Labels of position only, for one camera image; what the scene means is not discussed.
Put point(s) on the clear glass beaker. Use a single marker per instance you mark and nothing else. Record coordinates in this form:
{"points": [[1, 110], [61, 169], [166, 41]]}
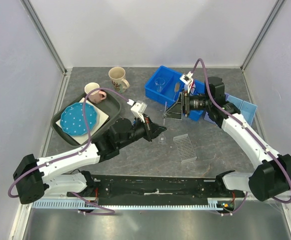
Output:
{"points": [[159, 84]]}

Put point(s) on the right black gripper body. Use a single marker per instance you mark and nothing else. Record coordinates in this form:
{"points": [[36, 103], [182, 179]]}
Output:
{"points": [[195, 103]]}

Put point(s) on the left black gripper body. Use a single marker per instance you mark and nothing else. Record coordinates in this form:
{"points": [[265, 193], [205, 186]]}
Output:
{"points": [[139, 130]]}

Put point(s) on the glass stirring rod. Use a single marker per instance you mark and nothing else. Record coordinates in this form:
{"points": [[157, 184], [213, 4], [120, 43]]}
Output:
{"points": [[164, 114]]}

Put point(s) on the clear well plate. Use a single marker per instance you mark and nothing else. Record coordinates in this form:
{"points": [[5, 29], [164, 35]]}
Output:
{"points": [[185, 148]]}

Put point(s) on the slotted cable duct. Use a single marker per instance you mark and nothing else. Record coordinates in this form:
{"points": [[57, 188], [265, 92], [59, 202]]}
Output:
{"points": [[74, 204]]}

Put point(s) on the dark green tray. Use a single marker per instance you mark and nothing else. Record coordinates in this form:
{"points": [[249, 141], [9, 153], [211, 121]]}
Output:
{"points": [[108, 111]]}

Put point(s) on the light blue bin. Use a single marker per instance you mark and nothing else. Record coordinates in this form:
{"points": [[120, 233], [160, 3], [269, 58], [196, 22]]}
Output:
{"points": [[233, 100], [248, 110]]}

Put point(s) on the small watch glass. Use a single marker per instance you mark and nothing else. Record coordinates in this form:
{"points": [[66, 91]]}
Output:
{"points": [[162, 140]]}

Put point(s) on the blue polka dot plate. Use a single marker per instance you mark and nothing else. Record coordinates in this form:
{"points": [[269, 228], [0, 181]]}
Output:
{"points": [[72, 119]]}

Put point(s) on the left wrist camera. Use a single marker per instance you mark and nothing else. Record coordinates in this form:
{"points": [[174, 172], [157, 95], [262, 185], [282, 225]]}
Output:
{"points": [[138, 108]]}

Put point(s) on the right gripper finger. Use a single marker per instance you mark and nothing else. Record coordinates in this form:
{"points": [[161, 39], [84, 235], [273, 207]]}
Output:
{"points": [[175, 111], [181, 97]]}

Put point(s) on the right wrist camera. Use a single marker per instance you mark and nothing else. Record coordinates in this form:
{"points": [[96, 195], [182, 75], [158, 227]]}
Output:
{"points": [[189, 84]]}

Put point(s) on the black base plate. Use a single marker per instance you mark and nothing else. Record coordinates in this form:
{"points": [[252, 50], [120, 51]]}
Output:
{"points": [[111, 186]]}

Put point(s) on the tan bristle tube brush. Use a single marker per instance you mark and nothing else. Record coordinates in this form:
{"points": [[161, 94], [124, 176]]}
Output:
{"points": [[176, 90]]}

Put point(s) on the beige floral mug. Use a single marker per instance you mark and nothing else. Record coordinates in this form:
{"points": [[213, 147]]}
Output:
{"points": [[117, 76]]}

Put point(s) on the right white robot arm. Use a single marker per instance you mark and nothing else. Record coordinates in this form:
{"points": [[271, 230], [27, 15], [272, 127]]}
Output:
{"points": [[272, 170]]}

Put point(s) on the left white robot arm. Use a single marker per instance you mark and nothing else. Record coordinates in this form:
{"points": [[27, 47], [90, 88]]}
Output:
{"points": [[35, 177]]}

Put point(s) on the blue divided storage bin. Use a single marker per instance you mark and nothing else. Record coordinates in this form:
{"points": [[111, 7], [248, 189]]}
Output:
{"points": [[172, 77]]}

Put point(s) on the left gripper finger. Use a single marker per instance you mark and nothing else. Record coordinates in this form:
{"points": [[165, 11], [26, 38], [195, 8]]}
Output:
{"points": [[144, 118], [155, 130]]}

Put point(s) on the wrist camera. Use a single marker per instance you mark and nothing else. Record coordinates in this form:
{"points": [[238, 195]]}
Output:
{"points": [[189, 84], [138, 108]]}

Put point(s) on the pink cream mug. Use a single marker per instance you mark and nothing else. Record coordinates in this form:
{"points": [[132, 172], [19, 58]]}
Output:
{"points": [[95, 95]]}

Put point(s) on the light blue middle bin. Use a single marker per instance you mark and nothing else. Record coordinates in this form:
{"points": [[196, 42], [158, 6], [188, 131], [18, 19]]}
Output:
{"points": [[233, 100]]}

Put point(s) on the light blue outer bin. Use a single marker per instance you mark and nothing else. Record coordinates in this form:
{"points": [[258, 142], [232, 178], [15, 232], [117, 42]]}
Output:
{"points": [[248, 110]]}

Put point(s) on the purple small bin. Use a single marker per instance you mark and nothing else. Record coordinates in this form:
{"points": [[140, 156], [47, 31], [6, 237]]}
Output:
{"points": [[212, 116]]}

